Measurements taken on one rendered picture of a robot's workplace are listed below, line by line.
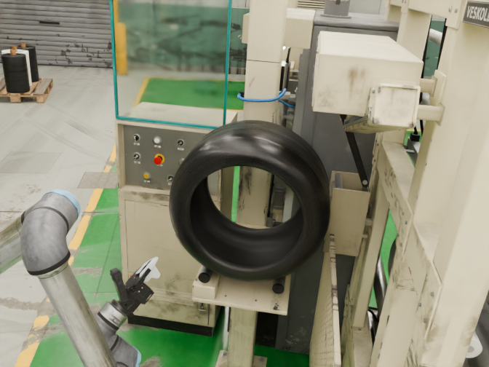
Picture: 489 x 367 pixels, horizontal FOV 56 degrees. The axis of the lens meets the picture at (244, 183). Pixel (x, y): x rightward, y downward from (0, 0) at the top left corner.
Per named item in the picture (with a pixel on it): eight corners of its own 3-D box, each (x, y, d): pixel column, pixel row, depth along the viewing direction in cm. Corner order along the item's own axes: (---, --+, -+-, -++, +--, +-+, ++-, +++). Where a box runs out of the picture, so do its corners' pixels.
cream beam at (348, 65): (312, 71, 170) (317, 30, 165) (381, 78, 168) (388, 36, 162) (309, 112, 115) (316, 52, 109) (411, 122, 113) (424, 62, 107)
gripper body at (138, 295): (149, 286, 165) (126, 313, 162) (132, 271, 162) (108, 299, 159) (156, 291, 159) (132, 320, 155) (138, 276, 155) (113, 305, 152)
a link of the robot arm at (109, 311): (97, 308, 157) (102, 316, 149) (106, 296, 159) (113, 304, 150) (116, 322, 161) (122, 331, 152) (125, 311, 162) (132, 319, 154)
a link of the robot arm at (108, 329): (93, 354, 157) (70, 338, 154) (118, 324, 161) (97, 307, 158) (97, 364, 149) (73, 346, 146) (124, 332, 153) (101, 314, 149)
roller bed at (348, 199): (322, 229, 211) (332, 170, 199) (355, 234, 210) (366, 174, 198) (323, 252, 193) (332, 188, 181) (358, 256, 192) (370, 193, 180)
